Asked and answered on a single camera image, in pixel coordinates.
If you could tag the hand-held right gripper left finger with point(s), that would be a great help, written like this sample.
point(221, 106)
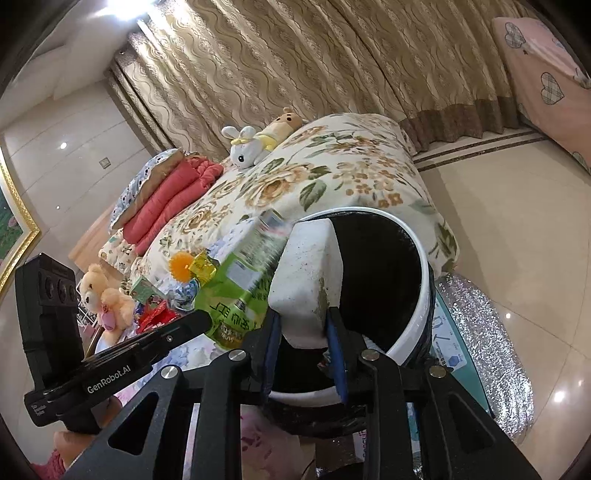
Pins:
point(272, 353)

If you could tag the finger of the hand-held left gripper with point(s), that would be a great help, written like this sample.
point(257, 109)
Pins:
point(182, 327)

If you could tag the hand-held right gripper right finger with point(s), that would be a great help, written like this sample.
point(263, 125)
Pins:
point(334, 357)

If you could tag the green drink carton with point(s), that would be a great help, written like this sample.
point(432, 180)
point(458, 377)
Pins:
point(142, 290)

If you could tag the orange foam fruit net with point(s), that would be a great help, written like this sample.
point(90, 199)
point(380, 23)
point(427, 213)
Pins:
point(180, 267)

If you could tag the green snack packet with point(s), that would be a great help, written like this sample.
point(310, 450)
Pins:
point(240, 281)

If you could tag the white round bin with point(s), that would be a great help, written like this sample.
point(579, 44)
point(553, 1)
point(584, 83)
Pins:
point(412, 339)

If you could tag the white foam block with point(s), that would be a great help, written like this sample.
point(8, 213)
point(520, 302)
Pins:
point(304, 277)

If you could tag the person's left hand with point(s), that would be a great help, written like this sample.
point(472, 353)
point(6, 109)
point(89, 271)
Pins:
point(74, 445)

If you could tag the red snack wrapper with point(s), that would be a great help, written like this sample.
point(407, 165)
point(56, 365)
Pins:
point(154, 316)

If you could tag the peach teddy bear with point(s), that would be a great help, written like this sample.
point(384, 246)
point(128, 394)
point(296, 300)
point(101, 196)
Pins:
point(99, 288)

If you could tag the yellow candy wrapper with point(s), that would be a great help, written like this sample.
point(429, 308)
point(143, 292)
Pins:
point(203, 267)

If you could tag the pink and blue floral blanket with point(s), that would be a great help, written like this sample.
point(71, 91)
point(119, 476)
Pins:
point(263, 429)

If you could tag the teal printed sheet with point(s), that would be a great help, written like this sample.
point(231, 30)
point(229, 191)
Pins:
point(455, 360)

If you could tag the folded red quilt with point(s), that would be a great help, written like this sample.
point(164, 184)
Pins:
point(175, 194)

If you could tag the lace-edged pillow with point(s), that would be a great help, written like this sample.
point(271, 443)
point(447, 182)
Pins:
point(138, 184)

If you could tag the silver foil mat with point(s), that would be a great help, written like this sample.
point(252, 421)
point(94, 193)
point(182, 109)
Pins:
point(485, 346)

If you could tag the white bunny plush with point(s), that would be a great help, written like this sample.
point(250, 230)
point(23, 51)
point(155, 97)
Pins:
point(244, 150)

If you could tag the beige floral blanket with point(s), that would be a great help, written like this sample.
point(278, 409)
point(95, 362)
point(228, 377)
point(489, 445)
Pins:
point(323, 157)

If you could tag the tan bear plush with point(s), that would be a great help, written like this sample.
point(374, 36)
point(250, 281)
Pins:
point(286, 122)

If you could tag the beige patterned curtain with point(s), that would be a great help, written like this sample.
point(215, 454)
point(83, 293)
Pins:
point(323, 60)

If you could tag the pink heart-print cloth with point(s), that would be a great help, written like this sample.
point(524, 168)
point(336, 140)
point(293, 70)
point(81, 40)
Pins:
point(540, 69)

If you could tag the gold picture frame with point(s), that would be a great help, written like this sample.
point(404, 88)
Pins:
point(23, 240)

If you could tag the wall light switch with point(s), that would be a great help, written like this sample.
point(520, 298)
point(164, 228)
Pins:
point(105, 162)

